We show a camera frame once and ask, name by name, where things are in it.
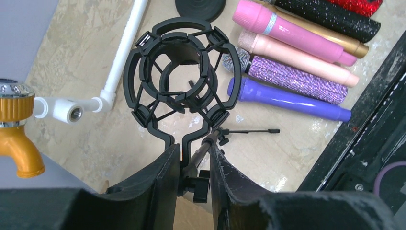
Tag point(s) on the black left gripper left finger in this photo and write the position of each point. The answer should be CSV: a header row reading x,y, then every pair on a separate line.
x,y
144,201

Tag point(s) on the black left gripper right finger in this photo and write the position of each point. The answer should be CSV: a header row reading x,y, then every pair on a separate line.
x,y
238,203

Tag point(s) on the black tripod mic stand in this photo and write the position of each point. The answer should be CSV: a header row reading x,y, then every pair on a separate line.
x,y
182,81

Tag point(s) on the glitter purple microphone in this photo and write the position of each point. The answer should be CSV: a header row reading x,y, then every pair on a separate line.
x,y
282,76

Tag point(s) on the hot pink microphone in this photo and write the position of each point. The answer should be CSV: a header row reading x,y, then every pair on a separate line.
x,y
261,20

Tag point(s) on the gold microphone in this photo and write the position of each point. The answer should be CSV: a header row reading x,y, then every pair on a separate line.
x,y
351,45

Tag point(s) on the black round-base mic stand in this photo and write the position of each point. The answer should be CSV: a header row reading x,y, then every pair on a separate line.
x,y
208,10

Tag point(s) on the black glitter microphone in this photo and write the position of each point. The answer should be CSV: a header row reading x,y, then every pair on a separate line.
x,y
333,17

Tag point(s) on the red glitter microphone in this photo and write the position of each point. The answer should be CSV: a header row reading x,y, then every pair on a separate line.
x,y
362,7

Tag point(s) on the orange toy microphone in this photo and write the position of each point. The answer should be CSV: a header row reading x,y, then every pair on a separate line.
x,y
16,106

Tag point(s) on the black table edge rail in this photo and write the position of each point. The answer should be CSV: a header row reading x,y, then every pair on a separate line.
x,y
368,153

